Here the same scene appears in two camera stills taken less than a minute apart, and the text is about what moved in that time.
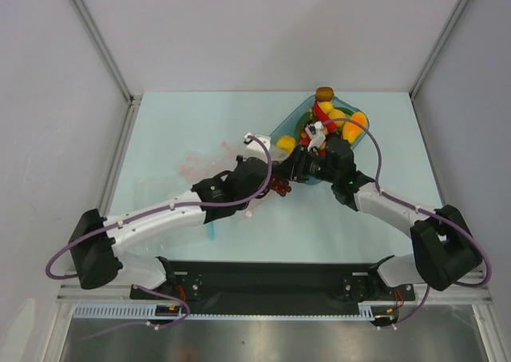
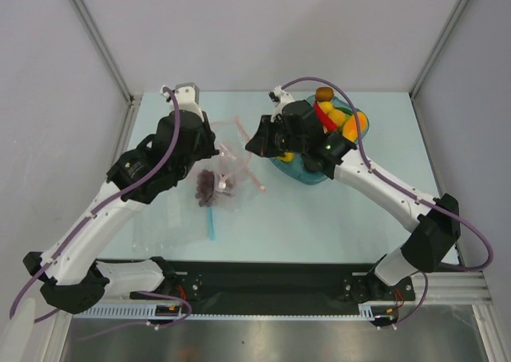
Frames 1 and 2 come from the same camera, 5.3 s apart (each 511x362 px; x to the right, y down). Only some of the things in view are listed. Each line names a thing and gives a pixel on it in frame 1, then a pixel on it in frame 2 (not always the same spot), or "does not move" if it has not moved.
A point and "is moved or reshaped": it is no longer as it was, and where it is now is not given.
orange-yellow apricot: (337, 113) does not move
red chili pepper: (330, 127) does not move
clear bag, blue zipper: (185, 239) does not move
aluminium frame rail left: (131, 98) does not move
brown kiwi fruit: (324, 94) does not move
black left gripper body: (260, 188) → (204, 149)
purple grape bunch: (281, 186) is moved or reshaped
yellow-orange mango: (353, 132) does not move
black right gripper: (298, 164) → (267, 137)
